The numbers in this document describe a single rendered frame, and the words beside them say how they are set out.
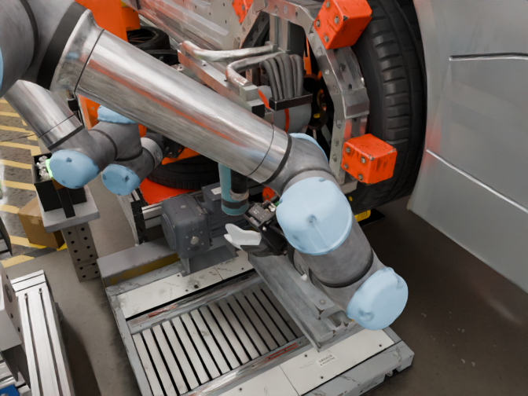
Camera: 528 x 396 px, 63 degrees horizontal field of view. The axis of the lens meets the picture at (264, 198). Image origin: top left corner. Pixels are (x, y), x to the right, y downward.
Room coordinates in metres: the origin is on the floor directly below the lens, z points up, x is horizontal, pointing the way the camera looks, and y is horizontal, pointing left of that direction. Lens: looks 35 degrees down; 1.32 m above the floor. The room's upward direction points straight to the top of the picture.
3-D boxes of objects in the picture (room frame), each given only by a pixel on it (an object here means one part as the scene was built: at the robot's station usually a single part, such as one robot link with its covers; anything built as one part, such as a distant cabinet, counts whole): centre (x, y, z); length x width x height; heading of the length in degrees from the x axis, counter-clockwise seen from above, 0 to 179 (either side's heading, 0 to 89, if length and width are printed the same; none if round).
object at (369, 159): (0.80, -0.22, 0.85); 0.09 x 0.08 x 0.07; 29
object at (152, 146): (0.90, 0.28, 0.81); 0.08 x 0.05 x 0.08; 74
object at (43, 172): (1.26, 0.71, 0.51); 0.20 x 0.14 x 0.13; 26
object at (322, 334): (1.16, -0.21, 0.13); 0.50 x 0.36 x 0.10; 29
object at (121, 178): (0.82, 0.30, 0.81); 0.11 x 0.08 x 0.09; 164
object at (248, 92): (0.93, -0.01, 1.03); 0.19 x 0.18 x 0.11; 119
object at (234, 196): (0.81, 0.06, 0.83); 0.04 x 0.04 x 0.16
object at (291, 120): (1.04, 0.00, 0.85); 0.21 x 0.14 x 0.14; 119
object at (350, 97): (1.08, -0.06, 0.85); 0.54 x 0.07 x 0.54; 29
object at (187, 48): (1.10, 0.09, 1.03); 0.19 x 0.18 x 0.11; 119
